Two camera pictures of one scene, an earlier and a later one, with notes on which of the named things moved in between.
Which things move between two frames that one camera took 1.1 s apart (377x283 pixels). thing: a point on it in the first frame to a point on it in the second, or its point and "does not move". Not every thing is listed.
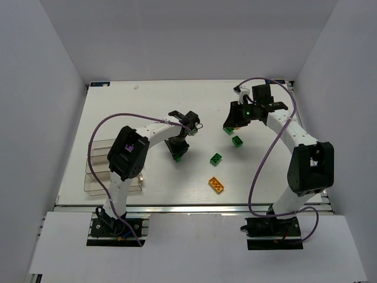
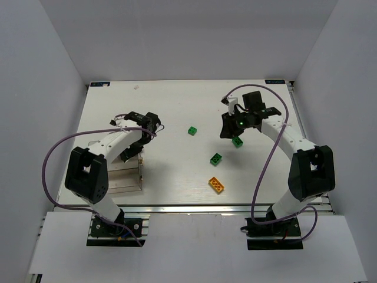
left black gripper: [176, 146] to [129, 153]
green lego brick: [193, 131] does not move
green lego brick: [237, 141] does not move
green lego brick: [215, 158] does not move
